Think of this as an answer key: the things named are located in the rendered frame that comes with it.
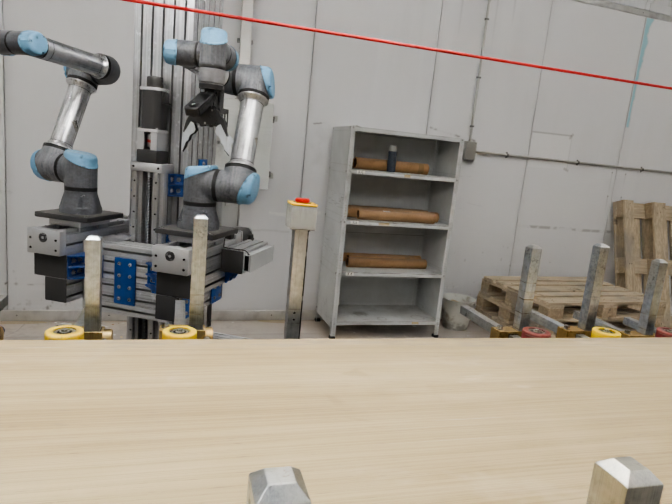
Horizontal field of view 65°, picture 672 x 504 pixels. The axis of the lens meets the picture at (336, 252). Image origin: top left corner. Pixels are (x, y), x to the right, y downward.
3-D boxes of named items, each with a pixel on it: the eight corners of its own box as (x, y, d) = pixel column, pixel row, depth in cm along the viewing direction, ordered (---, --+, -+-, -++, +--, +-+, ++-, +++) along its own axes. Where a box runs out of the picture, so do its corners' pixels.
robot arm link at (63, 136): (51, 176, 198) (96, 47, 209) (21, 172, 203) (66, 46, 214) (75, 188, 210) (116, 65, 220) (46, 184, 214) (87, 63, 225)
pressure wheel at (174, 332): (153, 375, 127) (154, 329, 125) (176, 364, 135) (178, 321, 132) (178, 384, 124) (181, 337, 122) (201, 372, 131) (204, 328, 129)
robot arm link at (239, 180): (218, 206, 198) (242, 74, 209) (257, 210, 196) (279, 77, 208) (209, 195, 186) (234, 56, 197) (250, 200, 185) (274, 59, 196)
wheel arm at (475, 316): (458, 315, 196) (460, 304, 195) (466, 315, 197) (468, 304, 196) (531, 362, 155) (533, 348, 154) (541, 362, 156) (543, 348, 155)
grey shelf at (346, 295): (314, 319, 436) (332, 126, 408) (413, 319, 464) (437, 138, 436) (329, 339, 394) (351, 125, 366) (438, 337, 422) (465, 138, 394)
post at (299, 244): (277, 381, 153) (290, 226, 145) (294, 380, 154) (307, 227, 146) (280, 388, 149) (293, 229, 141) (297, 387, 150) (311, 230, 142)
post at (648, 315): (624, 390, 189) (651, 258, 180) (632, 389, 190) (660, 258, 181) (632, 394, 185) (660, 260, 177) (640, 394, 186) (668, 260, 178)
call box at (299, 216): (284, 228, 146) (287, 199, 144) (309, 229, 148) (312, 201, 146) (289, 232, 139) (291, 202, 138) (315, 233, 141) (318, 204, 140)
